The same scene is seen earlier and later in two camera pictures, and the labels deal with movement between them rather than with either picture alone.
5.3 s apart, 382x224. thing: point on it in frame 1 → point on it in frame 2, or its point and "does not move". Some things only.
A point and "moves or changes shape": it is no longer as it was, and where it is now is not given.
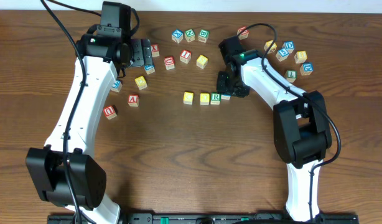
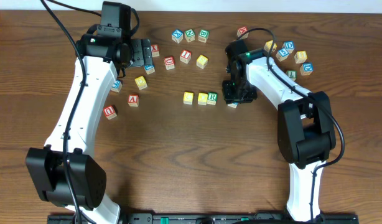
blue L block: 226,96 moves or changes shape
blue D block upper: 289,46 does not move
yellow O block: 204,98 does not move
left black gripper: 141,52 does not move
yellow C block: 188,98 does not move
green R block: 215,98 moves or changes shape
